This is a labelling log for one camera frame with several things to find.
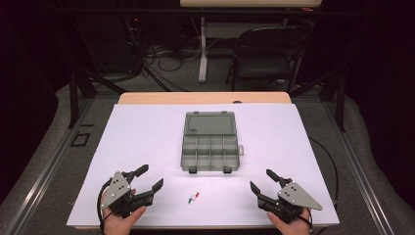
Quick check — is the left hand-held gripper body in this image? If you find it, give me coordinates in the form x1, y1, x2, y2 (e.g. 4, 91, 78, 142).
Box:
100, 169, 155, 219

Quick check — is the black metal stand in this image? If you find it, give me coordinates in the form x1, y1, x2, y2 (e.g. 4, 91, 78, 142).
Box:
288, 70, 347, 133
67, 69, 127, 130

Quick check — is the bundle of floor cables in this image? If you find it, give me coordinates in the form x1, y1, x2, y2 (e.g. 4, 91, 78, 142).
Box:
123, 16, 219, 93

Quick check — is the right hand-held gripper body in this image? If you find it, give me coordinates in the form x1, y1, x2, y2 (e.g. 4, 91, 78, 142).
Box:
257, 178, 324, 225

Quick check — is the person's left hand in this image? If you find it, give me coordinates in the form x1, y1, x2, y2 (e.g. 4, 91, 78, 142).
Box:
100, 188, 148, 235

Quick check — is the beige desk top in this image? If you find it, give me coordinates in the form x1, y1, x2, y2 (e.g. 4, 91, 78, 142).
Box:
179, 0, 323, 9

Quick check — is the white table sheet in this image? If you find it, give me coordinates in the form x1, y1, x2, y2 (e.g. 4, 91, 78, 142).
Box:
66, 103, 341, 228

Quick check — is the black folding chair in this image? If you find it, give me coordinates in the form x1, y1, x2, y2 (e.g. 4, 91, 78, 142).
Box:
226, 24, 311, 93

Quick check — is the white desk leg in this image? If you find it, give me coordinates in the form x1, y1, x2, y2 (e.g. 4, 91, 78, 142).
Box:
198, 16, 209, 84

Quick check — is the grey clear compartment box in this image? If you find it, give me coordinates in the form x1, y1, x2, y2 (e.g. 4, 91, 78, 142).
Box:
179, 111, 245, 174

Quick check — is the aluminium floor rail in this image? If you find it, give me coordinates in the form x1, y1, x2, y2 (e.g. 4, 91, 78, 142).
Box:
6, 97, 96, 235
322, 101, 397, 235

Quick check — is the person's right hand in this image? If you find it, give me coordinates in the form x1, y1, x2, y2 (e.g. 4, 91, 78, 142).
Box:
266, 209, 312, 235

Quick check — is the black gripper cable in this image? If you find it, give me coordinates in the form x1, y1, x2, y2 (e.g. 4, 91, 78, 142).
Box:
96, 177, 114, 235
307, 136, 341, 211

